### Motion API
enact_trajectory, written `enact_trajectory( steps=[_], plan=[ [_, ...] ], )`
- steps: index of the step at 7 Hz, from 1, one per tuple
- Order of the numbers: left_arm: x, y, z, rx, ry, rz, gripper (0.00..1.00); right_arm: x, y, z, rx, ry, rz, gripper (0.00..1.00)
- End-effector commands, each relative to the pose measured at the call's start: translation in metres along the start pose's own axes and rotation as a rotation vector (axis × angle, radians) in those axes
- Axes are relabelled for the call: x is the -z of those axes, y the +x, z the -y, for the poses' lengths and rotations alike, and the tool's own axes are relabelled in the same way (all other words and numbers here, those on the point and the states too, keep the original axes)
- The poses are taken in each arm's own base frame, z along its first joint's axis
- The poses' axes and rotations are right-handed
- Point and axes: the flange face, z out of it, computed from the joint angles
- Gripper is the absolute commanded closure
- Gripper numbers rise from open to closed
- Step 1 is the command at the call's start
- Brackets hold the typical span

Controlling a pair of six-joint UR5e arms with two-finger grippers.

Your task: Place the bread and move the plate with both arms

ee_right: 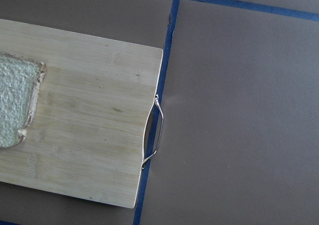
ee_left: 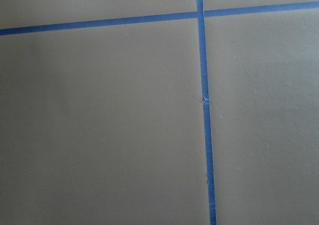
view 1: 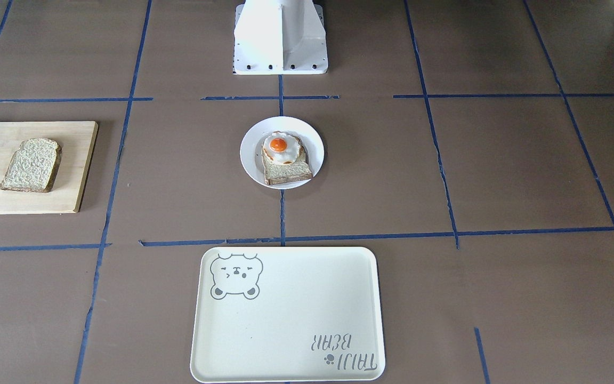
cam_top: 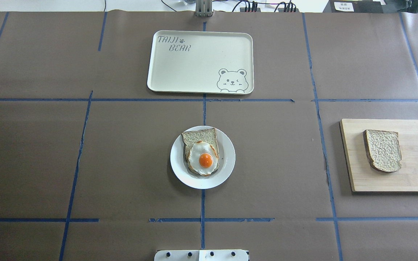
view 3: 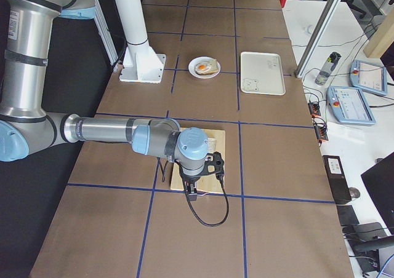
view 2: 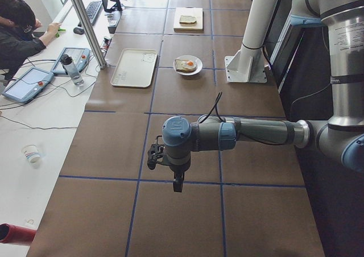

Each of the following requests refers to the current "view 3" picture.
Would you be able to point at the aluminium frame post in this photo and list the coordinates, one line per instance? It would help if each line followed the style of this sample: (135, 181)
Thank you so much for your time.
(322, 24)

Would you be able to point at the far teach pendant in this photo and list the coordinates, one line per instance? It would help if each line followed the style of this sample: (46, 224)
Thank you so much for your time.
(369, 77)

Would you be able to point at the near teach pendant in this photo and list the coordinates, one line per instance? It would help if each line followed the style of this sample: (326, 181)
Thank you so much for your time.
(349, 105)

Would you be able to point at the black monitor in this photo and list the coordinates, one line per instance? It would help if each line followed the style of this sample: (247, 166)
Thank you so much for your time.
(378, 181)

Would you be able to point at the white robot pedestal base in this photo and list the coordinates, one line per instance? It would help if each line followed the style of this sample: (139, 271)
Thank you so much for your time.
(141, 63)

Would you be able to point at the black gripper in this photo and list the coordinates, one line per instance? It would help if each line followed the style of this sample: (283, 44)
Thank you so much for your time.
(189, 179)

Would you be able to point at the teach pendant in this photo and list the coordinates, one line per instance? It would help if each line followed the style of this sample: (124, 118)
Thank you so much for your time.
(369, 77)
(349, 105)

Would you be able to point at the fried egg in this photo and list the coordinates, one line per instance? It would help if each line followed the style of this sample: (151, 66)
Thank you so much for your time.
(203, 68)

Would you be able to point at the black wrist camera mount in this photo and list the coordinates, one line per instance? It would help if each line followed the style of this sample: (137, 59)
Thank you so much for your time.
(213, 165)

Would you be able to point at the bread slice under egg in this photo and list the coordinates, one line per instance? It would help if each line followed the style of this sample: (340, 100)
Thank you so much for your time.
(214, 65)

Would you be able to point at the clear water bottle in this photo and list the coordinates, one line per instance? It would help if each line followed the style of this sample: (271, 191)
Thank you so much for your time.
(328, 67)

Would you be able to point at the white round plate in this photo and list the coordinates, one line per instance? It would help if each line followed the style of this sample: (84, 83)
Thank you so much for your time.
(195, 61)

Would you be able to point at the white bread slice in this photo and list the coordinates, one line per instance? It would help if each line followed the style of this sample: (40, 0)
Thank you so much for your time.
(211, 144)

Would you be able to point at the black orange connector strip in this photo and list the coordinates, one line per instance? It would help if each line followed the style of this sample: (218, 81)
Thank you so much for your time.
(319, 124)

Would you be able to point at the cream bear serving tray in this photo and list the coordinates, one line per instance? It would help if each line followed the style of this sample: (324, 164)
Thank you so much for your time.
(261, 73)

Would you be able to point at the black power supply box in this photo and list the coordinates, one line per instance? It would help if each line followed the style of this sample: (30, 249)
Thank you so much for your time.
(336, 178)

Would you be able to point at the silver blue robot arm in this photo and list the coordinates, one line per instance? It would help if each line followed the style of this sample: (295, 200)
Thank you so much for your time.
(26, 128)

